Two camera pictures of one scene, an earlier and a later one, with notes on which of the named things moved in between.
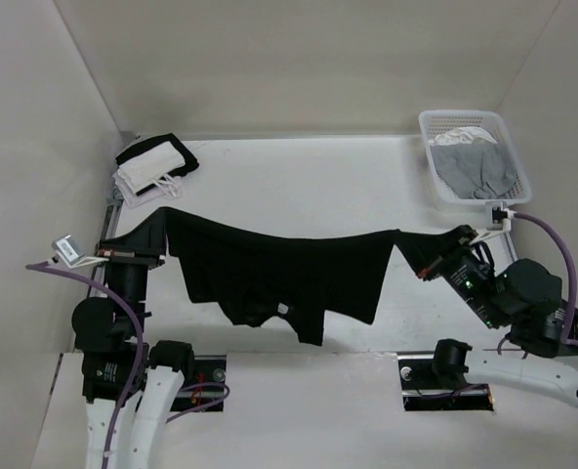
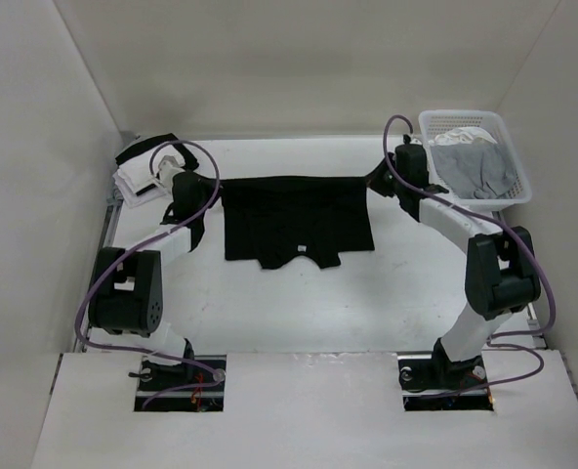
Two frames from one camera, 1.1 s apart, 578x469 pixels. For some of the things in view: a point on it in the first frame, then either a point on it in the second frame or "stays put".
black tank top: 262,276 -> 271,219
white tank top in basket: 461,135 stays put
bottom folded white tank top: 168,186 stays put
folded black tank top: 189,166 stays put
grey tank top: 475,170 stays put
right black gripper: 464,235 -> 373,180
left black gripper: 133,252 -> 211,185
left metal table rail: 109,229 stays put
